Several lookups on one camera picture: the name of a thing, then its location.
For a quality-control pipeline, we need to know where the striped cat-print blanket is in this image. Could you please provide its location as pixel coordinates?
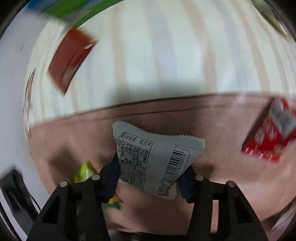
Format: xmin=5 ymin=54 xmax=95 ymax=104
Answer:
xmin=23 ymin=0 xmax=296 ymax=234

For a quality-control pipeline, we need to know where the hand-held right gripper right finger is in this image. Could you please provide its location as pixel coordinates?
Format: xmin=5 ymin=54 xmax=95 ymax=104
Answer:
xmin=177 ymin=166 xmax=269 ymax=241

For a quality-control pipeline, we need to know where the small green snack packet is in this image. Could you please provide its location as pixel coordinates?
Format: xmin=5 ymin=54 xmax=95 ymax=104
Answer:
xmin=73 ymin=161 xmax=123 ymax=210

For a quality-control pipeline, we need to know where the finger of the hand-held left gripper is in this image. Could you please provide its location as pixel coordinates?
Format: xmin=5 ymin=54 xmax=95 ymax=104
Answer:
xmin=0 ymin=169 xmax=40 ymax=220

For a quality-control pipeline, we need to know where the printed cardboard box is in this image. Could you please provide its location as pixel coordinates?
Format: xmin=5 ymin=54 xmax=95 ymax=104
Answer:
xmin=28 ymin=0 xmax=121 ymax=26

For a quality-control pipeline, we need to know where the grey snack packet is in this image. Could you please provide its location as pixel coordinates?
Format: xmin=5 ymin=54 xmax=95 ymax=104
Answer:
xmin=112 ymin=121 xmax=205 ymax=200

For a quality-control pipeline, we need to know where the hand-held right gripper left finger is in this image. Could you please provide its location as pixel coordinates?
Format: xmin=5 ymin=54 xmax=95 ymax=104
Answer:
xmin=26 ymin=154 xmax=121 ymax=241

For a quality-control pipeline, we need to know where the brown snack packet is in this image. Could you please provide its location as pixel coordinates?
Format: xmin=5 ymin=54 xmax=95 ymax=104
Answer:
xmin=46 ymin=28 xmax=99 ymax=96

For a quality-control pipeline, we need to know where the long red snack packet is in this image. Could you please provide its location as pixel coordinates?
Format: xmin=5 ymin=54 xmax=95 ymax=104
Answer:
xmin=241 ymin=97 xmax=296 ymax=164

